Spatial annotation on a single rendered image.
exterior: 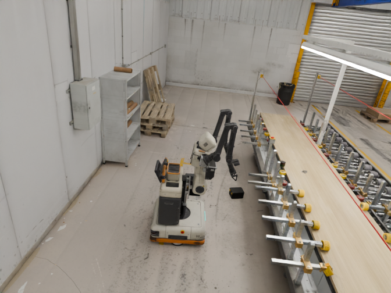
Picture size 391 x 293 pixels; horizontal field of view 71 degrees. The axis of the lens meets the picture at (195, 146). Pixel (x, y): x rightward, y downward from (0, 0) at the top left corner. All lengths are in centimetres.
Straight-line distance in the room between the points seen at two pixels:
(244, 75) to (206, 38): 191
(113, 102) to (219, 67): 661
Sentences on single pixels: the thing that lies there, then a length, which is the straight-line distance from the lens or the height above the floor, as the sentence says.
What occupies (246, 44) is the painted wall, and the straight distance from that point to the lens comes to 1059.
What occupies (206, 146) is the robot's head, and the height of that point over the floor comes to 129.
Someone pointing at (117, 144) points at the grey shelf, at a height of 43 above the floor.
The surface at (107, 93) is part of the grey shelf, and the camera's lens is 461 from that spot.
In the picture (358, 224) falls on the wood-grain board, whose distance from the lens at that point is 316.
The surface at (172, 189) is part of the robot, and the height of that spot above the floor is 81.
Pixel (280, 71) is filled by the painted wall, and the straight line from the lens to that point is 1091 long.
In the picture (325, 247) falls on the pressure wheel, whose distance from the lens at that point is 262.
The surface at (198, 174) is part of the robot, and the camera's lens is 317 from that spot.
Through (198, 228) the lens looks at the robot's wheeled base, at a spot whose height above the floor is 28.
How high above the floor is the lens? 257
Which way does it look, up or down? 26 degrees down
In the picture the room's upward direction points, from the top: 6 degrees clockwise
